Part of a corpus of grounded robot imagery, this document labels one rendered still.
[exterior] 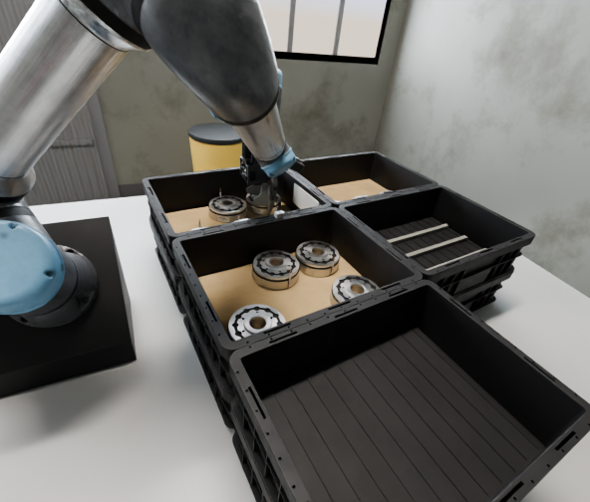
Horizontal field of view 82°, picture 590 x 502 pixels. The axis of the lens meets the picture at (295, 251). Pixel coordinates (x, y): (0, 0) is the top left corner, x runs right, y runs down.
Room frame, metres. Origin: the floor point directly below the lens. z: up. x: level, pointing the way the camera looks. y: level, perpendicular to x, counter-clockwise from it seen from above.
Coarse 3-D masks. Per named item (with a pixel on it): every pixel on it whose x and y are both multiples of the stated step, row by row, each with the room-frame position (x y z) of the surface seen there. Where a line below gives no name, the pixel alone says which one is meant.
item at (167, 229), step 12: (228, 168) 0.91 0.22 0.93; (144, 180) 0.77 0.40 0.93; (300, 180) 0.88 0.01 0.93; (312, 192) 0.82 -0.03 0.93; (156, 204) 0.66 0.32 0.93; (324, 204) 0.75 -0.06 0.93; (156, 216) 0.63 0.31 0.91; (264, 216) 0.66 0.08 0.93; (168, 228) 0.57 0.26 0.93; (204, 228) 0.58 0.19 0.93; (216, 228) 0.59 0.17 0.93; (168, 240) 0.55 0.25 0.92
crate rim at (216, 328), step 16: (336, 208) 0.74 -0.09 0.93; (256, 224) 0.62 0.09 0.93; (352, 224) 0.67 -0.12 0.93; (176, 240) 0.53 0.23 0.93; (192, 240) 0.54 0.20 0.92; (176, 256) 0.49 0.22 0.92; (400, 256) 0.57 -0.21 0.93; (192, 272) 0.44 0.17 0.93; (416, 272) 0.52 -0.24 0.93; (192, 288) 0.41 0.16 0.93; (384, 288) 0.46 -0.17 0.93; (208, 304) 0.37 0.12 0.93; (336, 304) 0.41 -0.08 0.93; (352, 304) 0.41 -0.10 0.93; (208, 320) 0.34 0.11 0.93; (304, 320) 0.36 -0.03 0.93; (224, 336) 0.31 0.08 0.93; (256, 336) 0.32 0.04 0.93; (272, 336) 0.32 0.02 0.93; (224, 352) 0.29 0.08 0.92
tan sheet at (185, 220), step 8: (200, 208) 0.84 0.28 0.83; (280, 208) 0.89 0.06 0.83; (288, 208) 0.90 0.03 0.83; (168, 216) 0.77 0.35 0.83; (176, 216) 0.78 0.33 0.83; (184, 216) 0.78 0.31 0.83; (192, 216) 0.79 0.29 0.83; (200, 216) 0.79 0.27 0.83; (208, 216) 0.80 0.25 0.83; (248, 216) 0.82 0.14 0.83; (256, 216) 0.83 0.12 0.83; (176, 224) 0.74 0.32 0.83; (184, 224) 0.74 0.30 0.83; (192, 224) 0.75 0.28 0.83; (208, 224) 0.76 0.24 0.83; (216, 224) 0.76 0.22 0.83; (176, 232) 0.70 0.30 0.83
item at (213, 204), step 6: (216, 198) 0.85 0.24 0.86; (222, 198) 0.85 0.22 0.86; (234, 198) 0.87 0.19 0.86; (240, 198) 0.86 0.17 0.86; (210, 204) 0.81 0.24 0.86; (216, 204) 0.81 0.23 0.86; (240, 204) 0.83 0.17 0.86; (216, 210) 0.78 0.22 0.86; (222, 210) 0.79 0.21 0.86; (228, 210) 0.79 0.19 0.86; (234, 210) 0.79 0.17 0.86; (240, 210) 0.80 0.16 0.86
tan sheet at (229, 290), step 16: (224, 272) 0.57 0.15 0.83; (240, 272) 0.58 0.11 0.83; (336, 272) 0.62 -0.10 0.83; (352, 272) 0.62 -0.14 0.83; (208, 288) 0.51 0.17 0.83; (224, 288) 0.52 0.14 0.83; (240, 288) 0.52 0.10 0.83; (256, 288) 0.53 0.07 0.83; (288, 288) 0.54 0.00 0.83; (304, 288) 0.55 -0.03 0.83; (320, 288) 0.55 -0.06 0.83; (224, 304) 0.47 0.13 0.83; (240, 304) 0.48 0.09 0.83; (272, 304) 0.49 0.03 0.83; (288, 304) 0.49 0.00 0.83; (304, 304) 0.50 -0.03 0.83; (320, 304) 0.51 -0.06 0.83; (224, 320) 0.43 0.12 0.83; (288, 320) 0.45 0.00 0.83
